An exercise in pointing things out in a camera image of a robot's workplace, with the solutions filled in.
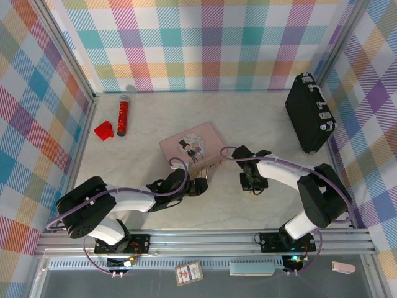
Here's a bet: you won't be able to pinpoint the pink tin box cartoon couple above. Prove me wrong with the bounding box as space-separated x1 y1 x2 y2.
159 122 226 174

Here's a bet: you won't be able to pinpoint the pale teal flat case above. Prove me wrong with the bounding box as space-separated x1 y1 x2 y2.
228 261 275 276

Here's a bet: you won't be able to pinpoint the black controller board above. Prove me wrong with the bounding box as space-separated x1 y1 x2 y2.
282 255 305 268
107 256 139 269

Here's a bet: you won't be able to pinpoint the black briefcase silver fittings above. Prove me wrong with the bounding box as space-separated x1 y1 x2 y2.
284 71 338 155

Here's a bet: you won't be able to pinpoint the playing card box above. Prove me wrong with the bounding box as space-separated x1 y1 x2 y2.
174 261 205 286

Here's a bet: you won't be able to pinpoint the red glitter tube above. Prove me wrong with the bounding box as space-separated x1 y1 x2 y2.
115 95 130 137

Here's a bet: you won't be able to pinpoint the red plastic block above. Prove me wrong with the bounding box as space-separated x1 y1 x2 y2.
94 121 115 142

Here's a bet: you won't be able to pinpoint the pink usb stick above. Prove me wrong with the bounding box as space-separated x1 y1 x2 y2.
331 261 355 275

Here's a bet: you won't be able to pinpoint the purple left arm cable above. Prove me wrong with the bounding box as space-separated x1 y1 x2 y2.
45 157 189 277

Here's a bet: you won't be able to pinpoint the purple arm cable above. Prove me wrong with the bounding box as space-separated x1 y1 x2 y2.
45 157 189 277
219 145 356 276

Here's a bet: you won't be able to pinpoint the aluminium mounting rail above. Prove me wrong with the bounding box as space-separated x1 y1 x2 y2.
33 228 378 257

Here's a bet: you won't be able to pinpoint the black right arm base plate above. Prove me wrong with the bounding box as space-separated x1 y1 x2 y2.
259 232 316 253

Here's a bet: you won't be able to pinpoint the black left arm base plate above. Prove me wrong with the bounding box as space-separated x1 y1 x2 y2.
94 233 151 255

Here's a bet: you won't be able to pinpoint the slotted grey cable duct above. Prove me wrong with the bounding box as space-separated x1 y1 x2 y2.
46 259 286 271

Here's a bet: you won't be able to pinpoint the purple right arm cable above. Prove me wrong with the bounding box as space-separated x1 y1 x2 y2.
219 145 356 276

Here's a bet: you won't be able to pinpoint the aluminium floor rail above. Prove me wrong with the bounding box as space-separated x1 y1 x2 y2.
322 136 364 230
55 94 100 233

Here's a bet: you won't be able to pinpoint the aluminium frame post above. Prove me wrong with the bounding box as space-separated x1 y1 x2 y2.
29 0 99 103
316 0 373 88

